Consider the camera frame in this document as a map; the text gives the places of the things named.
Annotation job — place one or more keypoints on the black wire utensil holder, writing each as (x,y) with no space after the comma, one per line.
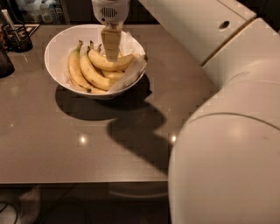
(17,35)

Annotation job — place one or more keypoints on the white paper liner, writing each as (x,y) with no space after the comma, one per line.
(137,66)

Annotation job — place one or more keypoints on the white ceramic bowl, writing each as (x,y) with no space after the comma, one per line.
(59,48)

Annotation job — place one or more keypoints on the yellow banana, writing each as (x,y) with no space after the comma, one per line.
(93,76)
(113,75)
(102,63)
(74,69)

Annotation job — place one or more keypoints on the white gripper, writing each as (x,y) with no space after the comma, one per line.
(110,12)

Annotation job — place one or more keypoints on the dark round pot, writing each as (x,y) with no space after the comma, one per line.
(6,66)

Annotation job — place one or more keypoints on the white object on floor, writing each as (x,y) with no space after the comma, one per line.
(19,206)

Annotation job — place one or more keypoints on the white bottles on shelf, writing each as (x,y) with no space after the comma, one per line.
(41,11)

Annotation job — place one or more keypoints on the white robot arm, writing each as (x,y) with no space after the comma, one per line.
(224,165)

